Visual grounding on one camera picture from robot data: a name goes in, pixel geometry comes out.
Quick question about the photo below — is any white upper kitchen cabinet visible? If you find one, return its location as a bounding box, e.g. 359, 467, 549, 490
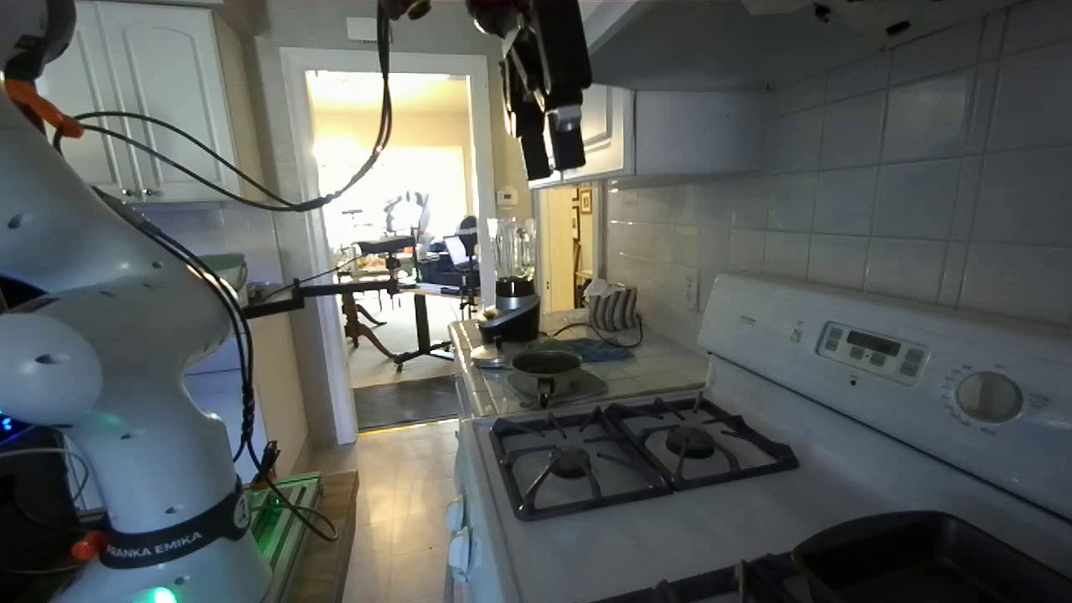
521, 0, 768, 190

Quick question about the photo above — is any wooden base board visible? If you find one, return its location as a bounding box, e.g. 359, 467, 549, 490
252, 464, 360, 603

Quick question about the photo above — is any dark pot on counter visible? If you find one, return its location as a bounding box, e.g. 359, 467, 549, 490
477, 290, 547, 348

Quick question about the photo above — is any black camera tripod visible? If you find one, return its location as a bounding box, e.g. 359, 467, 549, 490
243, 271, 473, 370

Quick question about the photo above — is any blue cloth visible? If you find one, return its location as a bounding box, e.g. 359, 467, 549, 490
557, 336, 634, 364

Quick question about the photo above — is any white gas stove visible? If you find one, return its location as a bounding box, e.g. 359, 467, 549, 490
445, 271, 1072, 603

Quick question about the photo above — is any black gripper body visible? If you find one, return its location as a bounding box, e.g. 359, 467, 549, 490
495, 0, 596, 115

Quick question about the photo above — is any black cast iron burner grate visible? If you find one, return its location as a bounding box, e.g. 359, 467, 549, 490
600, 556, 831, 603
600, 396, 800, 496
485, 408, 672, 521

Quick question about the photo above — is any dark floor mat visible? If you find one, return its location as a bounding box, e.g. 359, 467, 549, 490
351, 370, 465, 432

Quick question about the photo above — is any small metal pot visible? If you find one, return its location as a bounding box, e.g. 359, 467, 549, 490
509, 348, 585, 408

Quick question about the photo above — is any white tall cabinet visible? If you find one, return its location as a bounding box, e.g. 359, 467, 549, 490
35, 0, 243, 207

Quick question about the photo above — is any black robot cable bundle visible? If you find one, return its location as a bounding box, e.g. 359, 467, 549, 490
44, 0, 396, 546

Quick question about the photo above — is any cream stove timer knob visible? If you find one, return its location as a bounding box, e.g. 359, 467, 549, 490
948, 364, 1028, 427

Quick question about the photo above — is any dark blue armchair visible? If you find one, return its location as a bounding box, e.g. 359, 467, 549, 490
418, 215, 483, 294

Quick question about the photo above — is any stove digital display panel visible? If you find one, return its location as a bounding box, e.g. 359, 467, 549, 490
814, 319, 931, 383

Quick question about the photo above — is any white hood light fixture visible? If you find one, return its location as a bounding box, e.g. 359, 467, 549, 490
738, 0, 825, 15

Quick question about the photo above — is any glass blender jar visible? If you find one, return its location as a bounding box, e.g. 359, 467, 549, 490
477, 215, 538, 298

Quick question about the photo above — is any white range hood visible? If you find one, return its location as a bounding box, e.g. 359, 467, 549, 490
579, 0, 1036, 97

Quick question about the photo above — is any orange cable tie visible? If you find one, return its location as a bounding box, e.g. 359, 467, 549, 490
0, 78, 86, 140

